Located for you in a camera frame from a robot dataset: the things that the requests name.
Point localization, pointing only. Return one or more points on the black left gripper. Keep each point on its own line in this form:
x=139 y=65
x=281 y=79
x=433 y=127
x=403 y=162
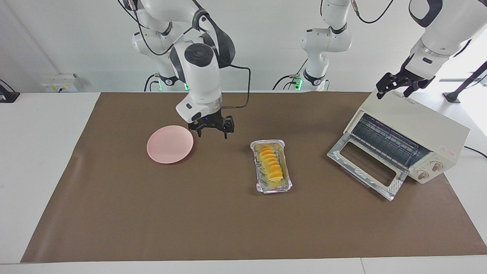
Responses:
x=407 y=81

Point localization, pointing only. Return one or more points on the golden bread loaf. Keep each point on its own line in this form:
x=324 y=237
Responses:
x=272 y=165

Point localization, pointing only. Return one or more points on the black stand with long pole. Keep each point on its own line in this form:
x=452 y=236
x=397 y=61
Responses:
x=462 y=88

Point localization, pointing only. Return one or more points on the small black stand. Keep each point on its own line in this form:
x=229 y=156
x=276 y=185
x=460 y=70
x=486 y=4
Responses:
x=7 y=95

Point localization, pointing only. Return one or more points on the brown table mat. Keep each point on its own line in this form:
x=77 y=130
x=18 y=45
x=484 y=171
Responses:
x=171 y=220

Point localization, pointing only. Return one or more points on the pink round plate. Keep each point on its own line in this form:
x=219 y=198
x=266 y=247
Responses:
x=170 y=144

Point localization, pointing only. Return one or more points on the cream oven knob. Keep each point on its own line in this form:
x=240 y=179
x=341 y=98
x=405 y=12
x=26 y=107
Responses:
x=422 y=175
x=437 y=166

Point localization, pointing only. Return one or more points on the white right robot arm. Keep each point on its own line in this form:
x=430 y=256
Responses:
x=198 y=72

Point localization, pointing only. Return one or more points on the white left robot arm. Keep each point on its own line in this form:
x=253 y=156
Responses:
x=445 y=34

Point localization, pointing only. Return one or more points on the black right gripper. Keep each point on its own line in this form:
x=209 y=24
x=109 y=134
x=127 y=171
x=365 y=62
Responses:
x=211 y=121

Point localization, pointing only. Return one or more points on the glass oven door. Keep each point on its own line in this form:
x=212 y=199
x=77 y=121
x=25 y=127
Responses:
x=365 y=167

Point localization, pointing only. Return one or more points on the white wall socket box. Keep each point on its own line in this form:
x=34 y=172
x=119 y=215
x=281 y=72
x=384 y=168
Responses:
x=57 y=83

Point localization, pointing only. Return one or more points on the metal oven rack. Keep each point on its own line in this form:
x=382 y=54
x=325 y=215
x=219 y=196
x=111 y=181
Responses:
x=388 y=139

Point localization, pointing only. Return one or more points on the aluminium foil tray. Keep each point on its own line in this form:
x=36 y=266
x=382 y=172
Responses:
x=258 y=182

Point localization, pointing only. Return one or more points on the cream toaster oven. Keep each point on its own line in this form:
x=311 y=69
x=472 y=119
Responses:
x=426 y=121

